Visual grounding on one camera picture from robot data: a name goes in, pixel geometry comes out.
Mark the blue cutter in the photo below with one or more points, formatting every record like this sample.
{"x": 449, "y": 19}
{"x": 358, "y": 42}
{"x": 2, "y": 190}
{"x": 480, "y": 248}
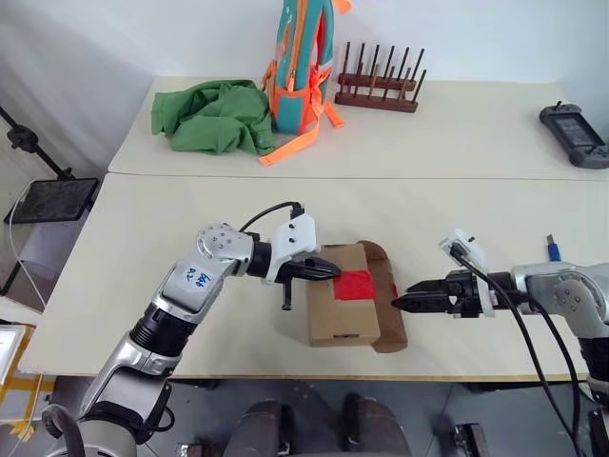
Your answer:
{"x": 554, "y": 250}

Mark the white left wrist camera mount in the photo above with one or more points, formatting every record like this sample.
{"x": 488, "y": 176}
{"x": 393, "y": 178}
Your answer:
{"x": 297, "y": 235}

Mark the teal and orange backpack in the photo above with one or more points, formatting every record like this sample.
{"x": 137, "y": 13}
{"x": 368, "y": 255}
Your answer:
{"x": 295, "y": 85}

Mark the dark wooden peg rack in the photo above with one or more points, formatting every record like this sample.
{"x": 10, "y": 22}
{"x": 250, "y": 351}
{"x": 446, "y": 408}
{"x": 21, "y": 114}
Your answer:
{"x": 376, "y": 97}

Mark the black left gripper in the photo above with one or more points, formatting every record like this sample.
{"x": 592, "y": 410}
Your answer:
{"x": 296, "y": 271}

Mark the brown cardboard box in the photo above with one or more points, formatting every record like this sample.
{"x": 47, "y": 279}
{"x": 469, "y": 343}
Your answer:
{"x": 340, "y": 319}

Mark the yellow floor tape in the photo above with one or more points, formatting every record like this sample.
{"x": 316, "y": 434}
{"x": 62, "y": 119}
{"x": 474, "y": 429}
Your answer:
{"x": 7, "y": 383}

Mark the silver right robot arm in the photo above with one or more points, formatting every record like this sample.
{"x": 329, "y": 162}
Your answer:
{"x": 561, "y": 290}

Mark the dark rounded shape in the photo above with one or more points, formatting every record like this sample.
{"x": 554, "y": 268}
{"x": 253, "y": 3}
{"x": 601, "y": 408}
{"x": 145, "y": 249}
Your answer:
{"x": 259, "y": 428}
{"x": 376, "y": 426}

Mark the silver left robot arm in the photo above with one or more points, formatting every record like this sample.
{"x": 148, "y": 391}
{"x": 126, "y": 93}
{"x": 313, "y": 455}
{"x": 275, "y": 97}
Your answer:
{"x": 200, "y": 290}

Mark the black handheld controller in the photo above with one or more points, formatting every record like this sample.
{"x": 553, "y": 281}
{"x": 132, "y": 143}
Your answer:
{"x": 573, "y": 131}

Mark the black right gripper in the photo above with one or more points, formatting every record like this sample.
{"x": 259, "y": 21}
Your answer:
{"x": 466, "y": 295}

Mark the green crumpled cloth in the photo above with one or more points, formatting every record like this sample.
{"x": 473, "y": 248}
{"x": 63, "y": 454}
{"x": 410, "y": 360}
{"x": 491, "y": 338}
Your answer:
{"x": 214, "y": 119}

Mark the red tape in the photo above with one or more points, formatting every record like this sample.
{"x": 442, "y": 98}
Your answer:
{"x": 354, "y": 285}

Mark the white sticker with blue writing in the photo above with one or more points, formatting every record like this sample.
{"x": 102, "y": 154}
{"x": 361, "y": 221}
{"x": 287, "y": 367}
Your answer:
{"x": 197, "y": 278}

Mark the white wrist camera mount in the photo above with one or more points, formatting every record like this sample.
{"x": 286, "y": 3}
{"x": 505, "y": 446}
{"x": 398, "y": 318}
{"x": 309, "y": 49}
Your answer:
{"x": 297, "y": 235}
{"x": 468, "y": 243}

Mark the black square stand plate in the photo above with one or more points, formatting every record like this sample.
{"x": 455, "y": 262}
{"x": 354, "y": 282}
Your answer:
{"x": 52, "y": 200}

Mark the black tripod stand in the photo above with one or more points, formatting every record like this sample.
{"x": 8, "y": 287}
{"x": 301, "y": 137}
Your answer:
{"x": 28, "y": 140}

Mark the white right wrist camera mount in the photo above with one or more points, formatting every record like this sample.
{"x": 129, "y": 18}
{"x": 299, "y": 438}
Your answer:
{"x": 468, "y": 243}

